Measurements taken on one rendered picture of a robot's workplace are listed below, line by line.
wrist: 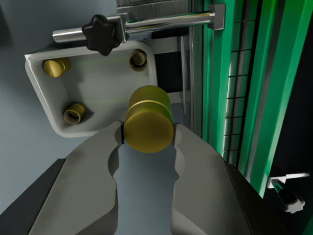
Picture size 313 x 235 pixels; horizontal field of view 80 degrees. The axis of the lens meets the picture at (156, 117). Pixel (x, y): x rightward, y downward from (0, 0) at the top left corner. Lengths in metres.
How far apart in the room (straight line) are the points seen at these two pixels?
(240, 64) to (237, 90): 0.04
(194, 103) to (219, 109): 0.09
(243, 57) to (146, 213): 0.62
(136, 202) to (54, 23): 0.57
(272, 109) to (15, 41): 0.48
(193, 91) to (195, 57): 0.05
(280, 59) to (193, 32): 0.11
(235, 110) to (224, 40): 0.17
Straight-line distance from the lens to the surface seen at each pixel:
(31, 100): 0.54
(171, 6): 0.28
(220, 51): 0.22
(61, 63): 0.41
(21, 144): 0.64
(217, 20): 0.21
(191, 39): 0.30
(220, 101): 0.24
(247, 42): 0.32
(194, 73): 0.31
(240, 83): 0.33
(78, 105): 0.46
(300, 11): 0.25
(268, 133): 0.30
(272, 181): 0.35
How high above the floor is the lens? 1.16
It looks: 60 degrees down
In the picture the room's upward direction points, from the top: 178 degrees clockwise
